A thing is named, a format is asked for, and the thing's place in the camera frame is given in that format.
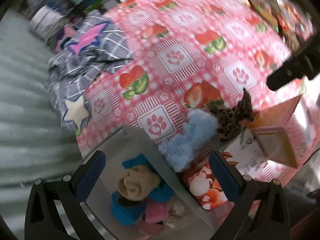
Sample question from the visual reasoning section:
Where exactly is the blue mesh cloth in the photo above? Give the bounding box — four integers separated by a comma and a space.
111, 191, 145, 226

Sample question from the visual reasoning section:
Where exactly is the beige cloth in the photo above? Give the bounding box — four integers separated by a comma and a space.
117, 165, 161, 202

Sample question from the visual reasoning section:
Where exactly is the pink red cardboard box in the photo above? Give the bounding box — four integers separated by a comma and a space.
248, 95, 316, 168

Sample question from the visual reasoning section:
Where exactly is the pink fuzzy cloth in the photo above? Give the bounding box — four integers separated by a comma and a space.
145, 199, 170, 224

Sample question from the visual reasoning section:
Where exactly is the white polka dot scrunchie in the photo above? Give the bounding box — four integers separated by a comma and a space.
163, 198, 190, 229

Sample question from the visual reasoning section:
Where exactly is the orange white printed box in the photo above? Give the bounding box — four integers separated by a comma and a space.
182, 157, 227, 212

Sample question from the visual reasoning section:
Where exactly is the pink strawberry paw tablecloth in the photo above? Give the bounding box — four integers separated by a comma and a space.
76, 0, 311, 185

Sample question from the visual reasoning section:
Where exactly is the green corduroy sofa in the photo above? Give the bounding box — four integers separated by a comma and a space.
1, 10, 81, 239

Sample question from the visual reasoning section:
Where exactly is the leopard print scarf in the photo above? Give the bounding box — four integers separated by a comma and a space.
209, 88, 254, 142

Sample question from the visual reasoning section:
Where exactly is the blue fuzzy cloth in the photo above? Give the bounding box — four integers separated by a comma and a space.
117, 154, 174, 203

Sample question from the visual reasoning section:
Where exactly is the grey plaid star blanket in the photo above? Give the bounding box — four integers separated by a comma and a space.
47, 10, 133, 132

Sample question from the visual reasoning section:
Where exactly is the light blue fluffy cloth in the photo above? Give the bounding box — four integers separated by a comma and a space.
158, 109, 218, 172

